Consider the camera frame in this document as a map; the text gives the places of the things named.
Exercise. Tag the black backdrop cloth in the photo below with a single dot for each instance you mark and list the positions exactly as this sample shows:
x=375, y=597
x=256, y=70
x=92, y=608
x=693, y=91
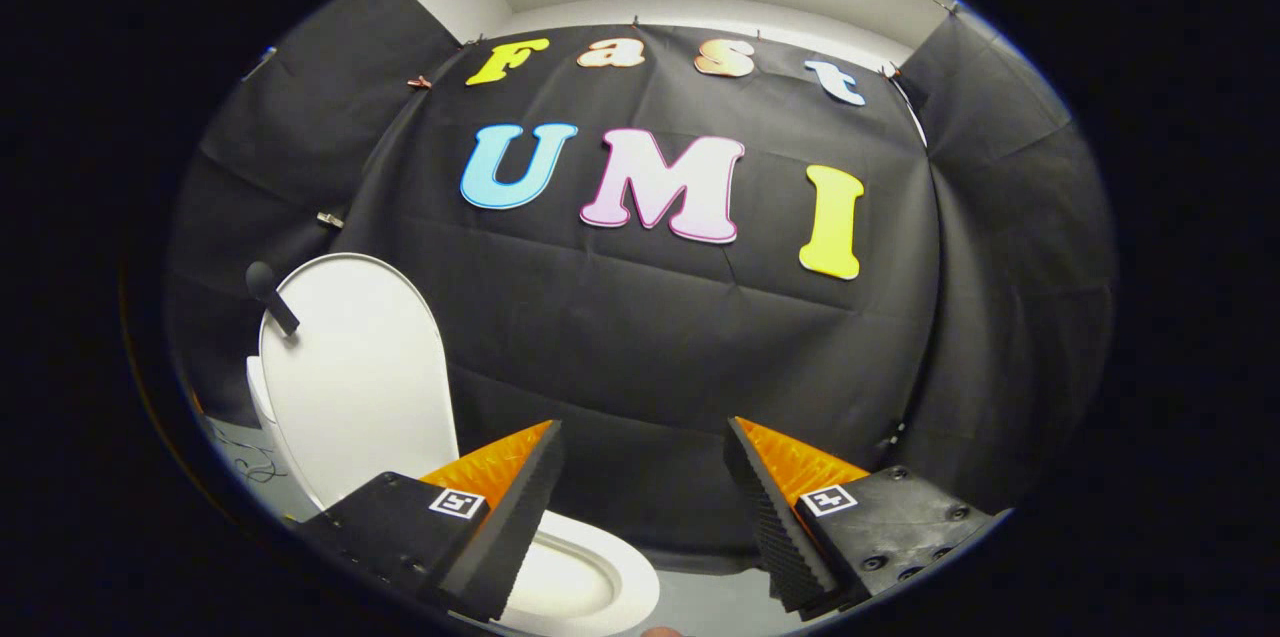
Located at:
x=640, y=337

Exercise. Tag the silver cloth clip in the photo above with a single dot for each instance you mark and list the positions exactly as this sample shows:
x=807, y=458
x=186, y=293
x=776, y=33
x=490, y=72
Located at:
x=329, y=218

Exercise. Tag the white ceramic toilet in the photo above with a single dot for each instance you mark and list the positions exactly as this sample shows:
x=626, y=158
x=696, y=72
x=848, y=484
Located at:
x=555, y=572

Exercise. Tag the white toilet lid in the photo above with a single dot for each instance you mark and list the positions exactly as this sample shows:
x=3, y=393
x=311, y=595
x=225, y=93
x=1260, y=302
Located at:
x=350, y=387

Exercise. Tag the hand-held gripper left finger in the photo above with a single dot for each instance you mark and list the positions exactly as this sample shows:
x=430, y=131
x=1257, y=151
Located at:
x=510, y=537

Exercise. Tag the white toilet seat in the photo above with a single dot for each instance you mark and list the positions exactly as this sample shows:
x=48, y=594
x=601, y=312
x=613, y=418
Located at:
x=632, y=572

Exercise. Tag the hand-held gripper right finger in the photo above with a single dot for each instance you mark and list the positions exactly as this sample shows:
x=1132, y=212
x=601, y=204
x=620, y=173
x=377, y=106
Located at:
x=775, y=527

